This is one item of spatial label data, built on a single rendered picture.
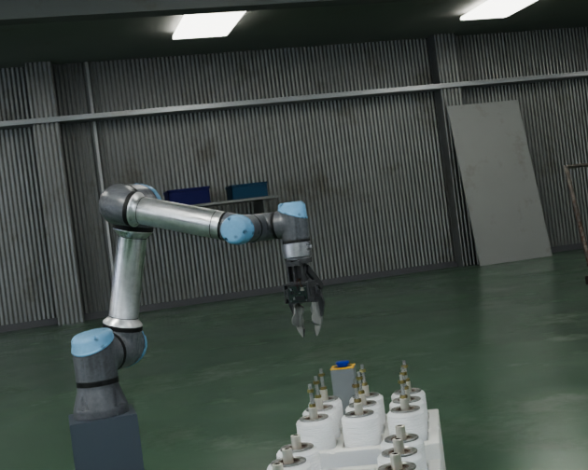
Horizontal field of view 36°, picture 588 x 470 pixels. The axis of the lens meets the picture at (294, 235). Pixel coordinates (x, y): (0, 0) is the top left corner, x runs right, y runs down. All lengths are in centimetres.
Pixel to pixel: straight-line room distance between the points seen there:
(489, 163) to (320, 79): 246
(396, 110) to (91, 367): 988
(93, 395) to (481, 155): 997
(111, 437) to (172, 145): 894
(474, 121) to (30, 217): 577
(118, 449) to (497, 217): 982
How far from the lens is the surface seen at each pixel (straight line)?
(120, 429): 255
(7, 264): 1114
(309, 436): 236
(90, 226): 1115
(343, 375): 274
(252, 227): 234
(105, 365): 256
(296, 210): 241
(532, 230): 1221
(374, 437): 235
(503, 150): 1232
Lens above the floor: 74
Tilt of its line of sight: level
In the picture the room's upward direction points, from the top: 7 degrees counter-clockwise
